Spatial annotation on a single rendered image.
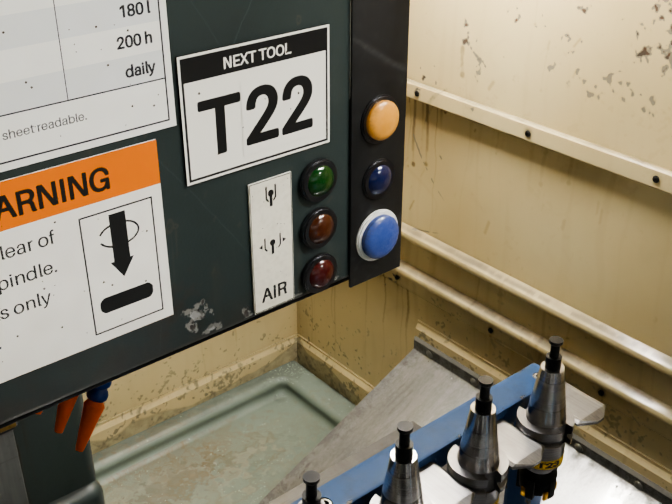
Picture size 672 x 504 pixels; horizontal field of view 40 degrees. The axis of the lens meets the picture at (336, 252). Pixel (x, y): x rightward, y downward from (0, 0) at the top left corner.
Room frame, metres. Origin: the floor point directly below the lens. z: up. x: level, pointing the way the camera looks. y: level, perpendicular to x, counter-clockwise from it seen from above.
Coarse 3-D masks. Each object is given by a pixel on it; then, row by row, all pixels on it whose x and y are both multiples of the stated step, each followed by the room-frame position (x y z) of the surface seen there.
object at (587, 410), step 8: (568, 384) 0.88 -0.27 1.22; (568, 392) 0.86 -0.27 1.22; (576, 392) 0.86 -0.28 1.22; (568, 400) 0.85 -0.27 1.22; (576, 400) 0.85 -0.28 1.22; (584, 400) 0.85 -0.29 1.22; (592, 400) 0.85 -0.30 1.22; (568, 408) 0.84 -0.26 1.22; (576, 408) 0.84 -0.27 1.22; (584, 408) 0.84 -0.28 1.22; (592, 408) 0.84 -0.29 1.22; (600, 408) 0.84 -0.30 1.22; (576, 416) 0.82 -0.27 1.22; (584, 416) 0.82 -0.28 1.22; (592, 416) 0.82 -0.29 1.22; (600, 416) 0.82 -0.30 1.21; (576, 424) 0.81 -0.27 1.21; (584, 424) 0.81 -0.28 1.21; (592, 424) 0.81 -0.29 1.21
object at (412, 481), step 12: (396, 468) 0.66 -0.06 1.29; (408, 468) 0.66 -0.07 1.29; (384, 480) 0.67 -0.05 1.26; (396, 480) 0.66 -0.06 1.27; (408, 480) 0.65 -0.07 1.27; (420, 480) 0.67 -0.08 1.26; (384, 492) 0.66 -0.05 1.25; (396, 492) 0.65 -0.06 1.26; (408, 492) 0.65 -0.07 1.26; (420, 492) 0.66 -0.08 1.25
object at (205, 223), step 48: (192, 0) 0.46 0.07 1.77; (240, 0) 0.47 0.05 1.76; (288, 0) 0.49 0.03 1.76; (336, 0) 0.51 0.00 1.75; (192, 48) 0.45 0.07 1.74; (336, 48) 0.51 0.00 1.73; (336, 96) 0.51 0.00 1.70; (336, 144) 0.51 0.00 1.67; (192, 192) 0.45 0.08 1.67; (240, 192) 0.47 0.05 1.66; (336, 192) 0.51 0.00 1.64; (192, 240) 0.45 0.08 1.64; (240, 240) 0.47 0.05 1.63; (336, 240) 0.51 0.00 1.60; (192, 288) 0.45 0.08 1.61; (240, 288) 0.47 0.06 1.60; (144, 336) 0.43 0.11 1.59; (192, 336) 0.45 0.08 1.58; (0, 384) 0.37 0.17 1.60; (48, 384) 0.39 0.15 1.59; (96, 384) 0.41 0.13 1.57
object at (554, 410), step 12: (540, 372) 0.81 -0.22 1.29; (552, 372) 0.80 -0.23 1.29; (564, 372) 0.80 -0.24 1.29; (540, 384) 0.80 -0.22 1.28; (552, 384) 0.80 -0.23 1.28; (564, 384) 0.80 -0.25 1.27; (540, 396) 0.80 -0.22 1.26; (552, 396) 0.79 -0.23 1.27; (564, 396) 0.80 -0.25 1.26; (528, 408) 0.81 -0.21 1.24; (540, 408) 0.79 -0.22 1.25; (552, 408) 0.79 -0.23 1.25; (564, 408) 0.80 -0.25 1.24; (528, 420) 0.80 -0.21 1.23; (540, 420) 0.79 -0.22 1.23; (552, 420) 0.79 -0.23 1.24; (564, 420) 0.80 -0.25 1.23
